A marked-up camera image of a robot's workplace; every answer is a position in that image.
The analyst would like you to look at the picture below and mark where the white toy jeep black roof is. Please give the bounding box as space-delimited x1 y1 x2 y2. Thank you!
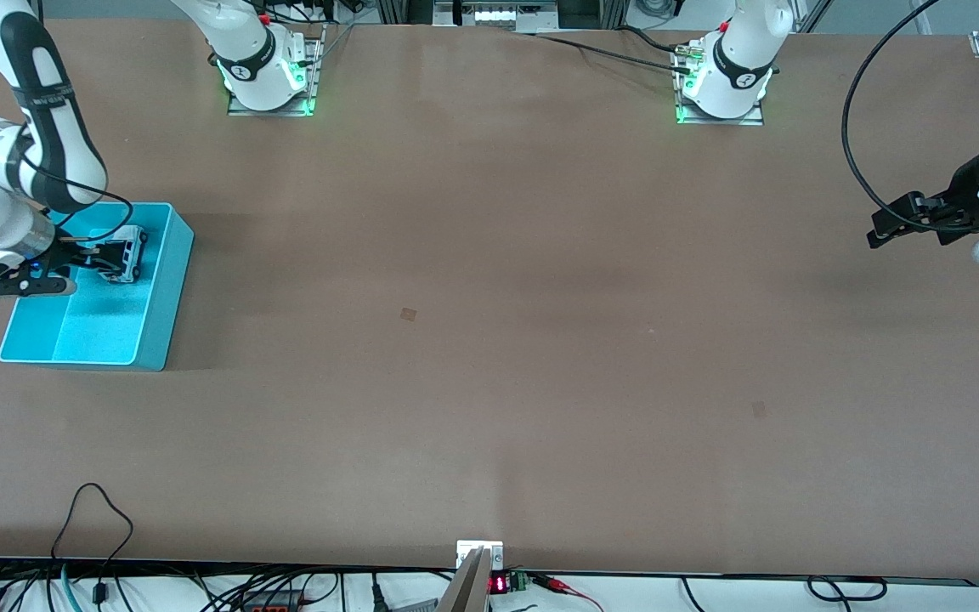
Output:
99 224 150 285

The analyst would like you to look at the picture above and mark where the turquoise plastic bin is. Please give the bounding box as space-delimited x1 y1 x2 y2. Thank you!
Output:
0 201 195 372

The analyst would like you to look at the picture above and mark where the metal equipment rack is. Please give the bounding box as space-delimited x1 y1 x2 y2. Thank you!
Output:
375 0 631 35

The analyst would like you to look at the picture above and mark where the red clip lead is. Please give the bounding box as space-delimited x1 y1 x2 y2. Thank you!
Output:
532 574 605 612

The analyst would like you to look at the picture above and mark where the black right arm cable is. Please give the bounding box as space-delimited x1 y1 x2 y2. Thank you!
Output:
18 127 135 247

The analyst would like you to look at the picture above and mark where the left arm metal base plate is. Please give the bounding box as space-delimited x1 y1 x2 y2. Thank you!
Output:
674 47 765 127

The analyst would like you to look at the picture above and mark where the thin looped black cable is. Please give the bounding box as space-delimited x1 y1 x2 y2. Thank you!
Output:
49 482 135 606

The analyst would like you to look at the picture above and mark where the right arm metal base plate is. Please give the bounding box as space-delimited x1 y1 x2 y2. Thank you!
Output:
227 24 325 118

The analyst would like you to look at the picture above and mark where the short black table cable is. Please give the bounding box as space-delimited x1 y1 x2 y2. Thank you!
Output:
617 25 690 54

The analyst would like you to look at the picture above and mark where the long black table cable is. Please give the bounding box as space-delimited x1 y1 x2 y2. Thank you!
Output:
532 32 694 77

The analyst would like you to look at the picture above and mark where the coiled black cable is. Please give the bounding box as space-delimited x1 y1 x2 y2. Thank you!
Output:
806 576 888 603

